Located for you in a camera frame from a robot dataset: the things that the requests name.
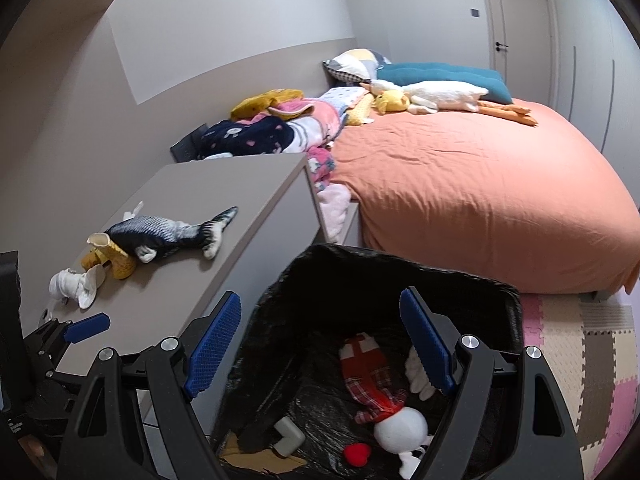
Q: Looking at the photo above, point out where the white goose plush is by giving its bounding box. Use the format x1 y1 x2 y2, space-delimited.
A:
360 80 538 127

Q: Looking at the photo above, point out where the white sock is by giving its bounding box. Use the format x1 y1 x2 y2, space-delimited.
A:
49 269 81 304
75 266 107 310

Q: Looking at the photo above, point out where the teal pillow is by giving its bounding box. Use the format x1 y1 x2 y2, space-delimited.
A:
376 62 515 106

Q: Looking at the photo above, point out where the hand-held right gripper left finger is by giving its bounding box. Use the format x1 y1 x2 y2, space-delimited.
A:
57 290 243 480

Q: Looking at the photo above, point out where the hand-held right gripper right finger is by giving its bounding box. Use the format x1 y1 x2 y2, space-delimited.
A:
399 286 586 480

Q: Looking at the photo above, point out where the grey angled foam piece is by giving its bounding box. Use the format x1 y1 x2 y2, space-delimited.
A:
272 416 306 458

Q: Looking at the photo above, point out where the foam puzzle floor mat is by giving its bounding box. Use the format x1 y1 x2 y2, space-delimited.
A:
520 285 640 480

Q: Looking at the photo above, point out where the red heart plush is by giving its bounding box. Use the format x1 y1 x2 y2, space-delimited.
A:
342 442 372 466

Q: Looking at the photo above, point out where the dark blue fish plush toy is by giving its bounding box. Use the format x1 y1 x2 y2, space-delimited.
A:
104 201 238 264

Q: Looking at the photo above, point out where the grey wardrobe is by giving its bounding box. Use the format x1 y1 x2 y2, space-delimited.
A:
547 0 640 196

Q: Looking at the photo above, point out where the snowman plush with plaid scarf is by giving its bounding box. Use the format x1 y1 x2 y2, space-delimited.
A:
339 332 433 453

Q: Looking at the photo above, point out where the grey cabinet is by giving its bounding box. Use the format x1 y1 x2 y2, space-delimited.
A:
20 152 361 441

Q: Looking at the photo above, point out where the brown cardboard piece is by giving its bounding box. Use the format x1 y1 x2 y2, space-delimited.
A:
220 432 308 476

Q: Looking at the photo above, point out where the mustard yellow plush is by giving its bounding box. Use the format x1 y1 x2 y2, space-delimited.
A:
230 88 305 120

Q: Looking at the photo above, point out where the patchwork pillow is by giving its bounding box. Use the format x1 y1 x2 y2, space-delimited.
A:
322 49 393 83

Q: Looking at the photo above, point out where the pink printed blanket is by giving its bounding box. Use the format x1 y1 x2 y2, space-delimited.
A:
306 145 337 193

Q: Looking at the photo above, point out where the beige door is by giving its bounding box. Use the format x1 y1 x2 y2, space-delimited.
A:
480 0 558 106

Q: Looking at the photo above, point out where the bed with orange sheet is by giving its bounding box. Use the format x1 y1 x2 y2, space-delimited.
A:
320 97 640 297

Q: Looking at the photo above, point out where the light pink fleece blanket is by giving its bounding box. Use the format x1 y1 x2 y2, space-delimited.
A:
317 183 352 241

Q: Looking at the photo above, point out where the black and white plush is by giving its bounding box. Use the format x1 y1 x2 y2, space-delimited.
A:
397 435 433 478

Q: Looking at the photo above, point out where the black bin with bag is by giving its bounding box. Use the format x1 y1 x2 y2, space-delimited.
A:
210 242 525 480

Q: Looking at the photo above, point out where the yellow sock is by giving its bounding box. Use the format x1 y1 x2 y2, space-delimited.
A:
89 232 137 280

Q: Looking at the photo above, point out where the white patterned pillow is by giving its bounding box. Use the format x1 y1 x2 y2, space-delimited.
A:
320 86 371 111

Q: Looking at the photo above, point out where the white fluffy plush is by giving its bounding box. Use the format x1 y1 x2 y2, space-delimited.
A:
405 345 437 401

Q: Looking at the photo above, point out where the yellow dotted pillow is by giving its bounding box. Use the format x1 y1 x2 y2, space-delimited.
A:
345 94 376 127

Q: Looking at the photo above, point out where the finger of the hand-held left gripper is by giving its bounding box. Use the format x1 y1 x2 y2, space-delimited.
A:
22 312 111 378

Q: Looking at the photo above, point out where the yellow duck plush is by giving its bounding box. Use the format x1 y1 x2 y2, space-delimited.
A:
372 89 412 115

